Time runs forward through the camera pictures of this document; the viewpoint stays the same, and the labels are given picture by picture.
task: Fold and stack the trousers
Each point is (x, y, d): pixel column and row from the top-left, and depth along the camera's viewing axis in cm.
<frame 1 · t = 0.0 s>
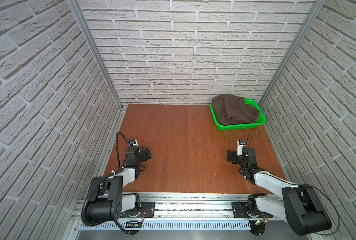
left hand: (140, 148, 92), fingers open
right hand: (235, 149, 91), fingers open
brown trousers: (231, 109, 109), point 10 cm above the table
green plastic basket: (261, 120, 106), point 7 cm above the table

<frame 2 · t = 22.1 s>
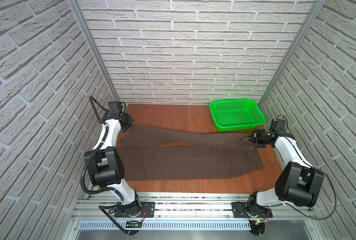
left hand: (130, 119, 89), fingers closed
right hand: (248, 132, 87), fingers closed
brown trousers: (147, 152, 96), on the table
the other named things where they were.

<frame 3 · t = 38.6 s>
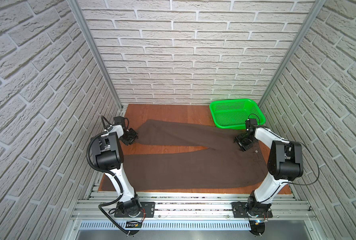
left hand: (136, 135, 100), fingers open
right hand: (235, 142, 96), fingers open
brown trousers: (225, 166, 95), on the table
the other named things where they were.

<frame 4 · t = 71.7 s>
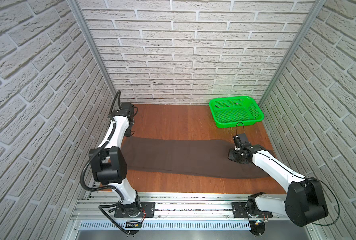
left hand: (116, 131, 83), fingers open
right hand: (231, 155, 87), fingers open
brown trousers: (194, 156, 95), on the table
the other named things where they were.

